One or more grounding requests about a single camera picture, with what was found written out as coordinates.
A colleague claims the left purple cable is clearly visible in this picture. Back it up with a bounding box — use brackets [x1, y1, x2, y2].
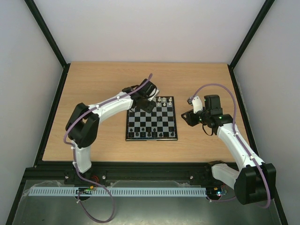
[62, 74, 115, 223]

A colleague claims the white slotted cable duct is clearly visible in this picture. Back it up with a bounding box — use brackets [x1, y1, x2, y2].
[29, 187, 207, 197]

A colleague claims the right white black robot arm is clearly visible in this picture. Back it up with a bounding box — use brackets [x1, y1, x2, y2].
[181, 95, 276, 205]

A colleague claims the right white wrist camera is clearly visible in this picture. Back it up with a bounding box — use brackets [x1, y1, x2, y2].
[187, 96, 203, 114]

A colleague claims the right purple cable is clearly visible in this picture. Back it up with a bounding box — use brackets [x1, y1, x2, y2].
[187, 83, 271, 209]

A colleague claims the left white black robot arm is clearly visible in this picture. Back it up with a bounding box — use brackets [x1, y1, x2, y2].
[63, 78, 159, 173]

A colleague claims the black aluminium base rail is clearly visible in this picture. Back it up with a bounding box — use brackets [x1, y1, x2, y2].
[22, 161, 223, 187]

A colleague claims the purple cable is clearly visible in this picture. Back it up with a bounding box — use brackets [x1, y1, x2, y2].
[62, 74, 115, 223]
[187, 83, 271, 209]

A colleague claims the black grey chess board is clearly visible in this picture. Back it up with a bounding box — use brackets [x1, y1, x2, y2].
[125, 96, 178, 141]

